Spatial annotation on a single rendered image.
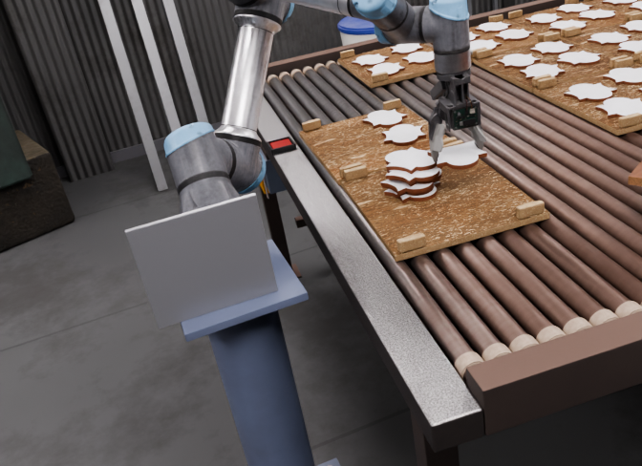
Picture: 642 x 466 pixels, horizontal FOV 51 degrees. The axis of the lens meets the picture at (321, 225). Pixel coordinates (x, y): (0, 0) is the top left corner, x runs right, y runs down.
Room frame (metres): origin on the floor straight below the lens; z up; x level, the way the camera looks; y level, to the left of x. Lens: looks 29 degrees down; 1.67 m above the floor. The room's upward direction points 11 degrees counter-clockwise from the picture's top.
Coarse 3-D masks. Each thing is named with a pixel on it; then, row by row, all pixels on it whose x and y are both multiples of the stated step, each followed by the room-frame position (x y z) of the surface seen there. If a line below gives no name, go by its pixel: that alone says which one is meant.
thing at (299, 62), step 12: (540, 0) 3.00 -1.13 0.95; (552, 0) 2.96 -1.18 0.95; (564, 0) 2.97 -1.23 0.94; (492, 12) 2.94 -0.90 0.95; (504, 12) 2.92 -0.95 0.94; (528, 12) 2.94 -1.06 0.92; (480, 24) 2.90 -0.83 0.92; (336, 48) 2.83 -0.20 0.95; (348, 48) 2.80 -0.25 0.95; (360, 48) 2.80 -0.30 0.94; (372, 48) 2.81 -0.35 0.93; (288, 60) 2.78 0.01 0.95; (300, 60) 2.76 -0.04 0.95; (312, 60) 2.77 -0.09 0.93; (324, 60) 2.78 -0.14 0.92; (336, 60) 2.78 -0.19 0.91; (276, 72) 2.74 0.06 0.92; (288, 72) 2.75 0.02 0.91
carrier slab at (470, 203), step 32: (480, 160) 1.53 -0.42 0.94; (352, 192) 1.49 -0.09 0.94; (448, 192) 1.40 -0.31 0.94; (480, 192) 1.37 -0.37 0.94; (512, 192) 1.34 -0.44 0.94; (384, 224) 1.30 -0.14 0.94; (416, 224) 1.28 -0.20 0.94; (448, 224) 1.25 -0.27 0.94; (480, 224) 1.23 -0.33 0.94; (512, 224) 1.21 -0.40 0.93
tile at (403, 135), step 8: (392, 128) 1.83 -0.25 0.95; (400, 128) 1.82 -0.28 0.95; (408, 128) 1.81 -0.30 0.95; (416, 128) 1.80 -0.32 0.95; (384, 136) 1.81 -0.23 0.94; (392, 136) 1.77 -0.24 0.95; (400, 136) 1.76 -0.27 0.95; (408, 136) 1.75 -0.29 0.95; (416, 136) 1.74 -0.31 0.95; (424, 136) 1.74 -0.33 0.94; (400, 144) 1.72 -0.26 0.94; (408, 144) 1.71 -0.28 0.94
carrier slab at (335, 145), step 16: (400, 112) 1.98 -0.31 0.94; (320, 128) 1.97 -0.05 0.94; (336, 128) 1.94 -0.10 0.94; (352, 128) 1.92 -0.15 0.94; (368, 128) 1.89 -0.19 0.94; (384, 128) 1.87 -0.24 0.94; (320, 144) 1.84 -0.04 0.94; (336, 144) 1.81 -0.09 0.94; (352, 144) 1.79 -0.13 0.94; (368, 144) 1.77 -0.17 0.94; (384, 144) 1.75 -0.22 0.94; (416, 144) 1.71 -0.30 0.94; (320, 160) 1.74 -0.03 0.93; (336, 160) 1.70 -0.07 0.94; (352, 160) 1.68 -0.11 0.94; (368, 160) 1.66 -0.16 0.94; (384, 160) 1.64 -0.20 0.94; (336, 176) 1.60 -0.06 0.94
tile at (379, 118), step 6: (372, 114) 1.98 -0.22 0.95; (378, 114) 1.97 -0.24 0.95; (384, 114) 1.96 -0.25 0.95; (390, 114) 1.95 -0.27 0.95; (396, 114) 1.94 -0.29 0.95; (402, 114) 1.93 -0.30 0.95; (366, 120) 1.93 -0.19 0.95; (372, 120) 1.92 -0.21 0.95; (378, 120) 1.91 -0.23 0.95; (384, 120) 1.90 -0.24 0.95; (390, 120) 1.89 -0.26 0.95; (396, 120) 1.88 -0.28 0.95; (378, 126) 1.89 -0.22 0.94; (384, 126) 1.87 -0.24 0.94; (390, 126) 1.87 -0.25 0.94
